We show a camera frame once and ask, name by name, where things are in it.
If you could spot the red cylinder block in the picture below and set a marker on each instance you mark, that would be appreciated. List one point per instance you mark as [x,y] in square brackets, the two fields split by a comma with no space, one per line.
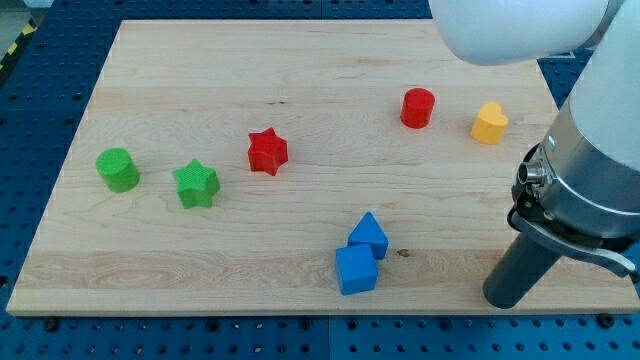
[417,108]

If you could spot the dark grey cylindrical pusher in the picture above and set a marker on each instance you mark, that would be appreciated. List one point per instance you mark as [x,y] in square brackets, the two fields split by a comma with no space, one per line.
[520,268]

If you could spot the silver wrist flange mount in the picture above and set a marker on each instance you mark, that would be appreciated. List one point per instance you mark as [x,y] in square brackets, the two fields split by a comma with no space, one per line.
[573,200]

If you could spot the red star block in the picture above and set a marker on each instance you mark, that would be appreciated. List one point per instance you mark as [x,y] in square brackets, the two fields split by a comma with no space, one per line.
[267,151]

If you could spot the wooden board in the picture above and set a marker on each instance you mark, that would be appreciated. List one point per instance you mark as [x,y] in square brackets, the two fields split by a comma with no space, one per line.
[175,90]

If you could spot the green star block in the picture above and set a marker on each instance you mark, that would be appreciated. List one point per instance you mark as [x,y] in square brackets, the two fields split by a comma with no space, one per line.
[196,185]

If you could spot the blue triangle block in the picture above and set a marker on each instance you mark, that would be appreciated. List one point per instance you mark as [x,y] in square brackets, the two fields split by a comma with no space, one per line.
[368,231]

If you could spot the green cylinder block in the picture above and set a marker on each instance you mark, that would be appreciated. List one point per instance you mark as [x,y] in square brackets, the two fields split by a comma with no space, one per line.
[117,169]

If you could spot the blue cube block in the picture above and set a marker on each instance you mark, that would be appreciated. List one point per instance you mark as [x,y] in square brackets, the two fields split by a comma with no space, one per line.
[356,269]

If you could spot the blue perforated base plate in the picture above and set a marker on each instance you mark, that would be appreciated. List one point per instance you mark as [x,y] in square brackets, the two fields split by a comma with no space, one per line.
[49,69]

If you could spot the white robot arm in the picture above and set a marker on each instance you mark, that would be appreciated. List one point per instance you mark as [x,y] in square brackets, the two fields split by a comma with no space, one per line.
[605,98]

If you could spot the yellow heart block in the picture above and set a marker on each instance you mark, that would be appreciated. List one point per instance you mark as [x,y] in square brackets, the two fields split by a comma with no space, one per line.
[490,124]

